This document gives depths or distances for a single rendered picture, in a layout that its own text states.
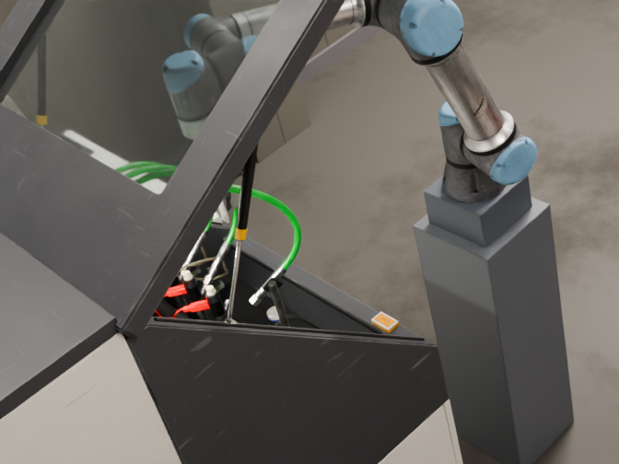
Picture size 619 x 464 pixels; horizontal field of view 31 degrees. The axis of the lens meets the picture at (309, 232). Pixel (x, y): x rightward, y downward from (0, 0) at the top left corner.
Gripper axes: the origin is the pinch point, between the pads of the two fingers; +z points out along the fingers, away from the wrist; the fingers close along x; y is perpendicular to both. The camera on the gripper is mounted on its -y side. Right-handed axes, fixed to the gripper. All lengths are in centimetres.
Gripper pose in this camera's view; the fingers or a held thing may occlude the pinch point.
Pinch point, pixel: (223, 218)
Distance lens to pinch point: 221.6
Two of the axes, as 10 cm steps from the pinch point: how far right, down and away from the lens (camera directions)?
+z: 2.2, 7.6, 6.1
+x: -6.6, -3.5, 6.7
